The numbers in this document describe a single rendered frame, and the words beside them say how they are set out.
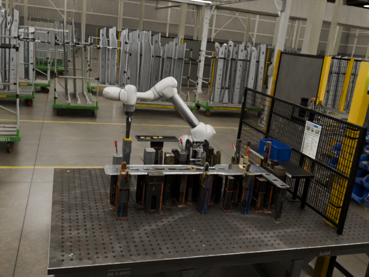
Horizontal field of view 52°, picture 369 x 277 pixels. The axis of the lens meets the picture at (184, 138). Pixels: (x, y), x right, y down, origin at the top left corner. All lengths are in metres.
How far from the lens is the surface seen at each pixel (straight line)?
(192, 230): 2.78
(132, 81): 9.86
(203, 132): 3.64
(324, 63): 5.10
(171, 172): 2.96
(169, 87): 3.56
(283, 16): 10.01
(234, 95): 11.14
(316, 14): 10.80
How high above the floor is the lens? 2.02
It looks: 15 degrees down
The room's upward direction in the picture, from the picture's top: 6 degrees clockwise
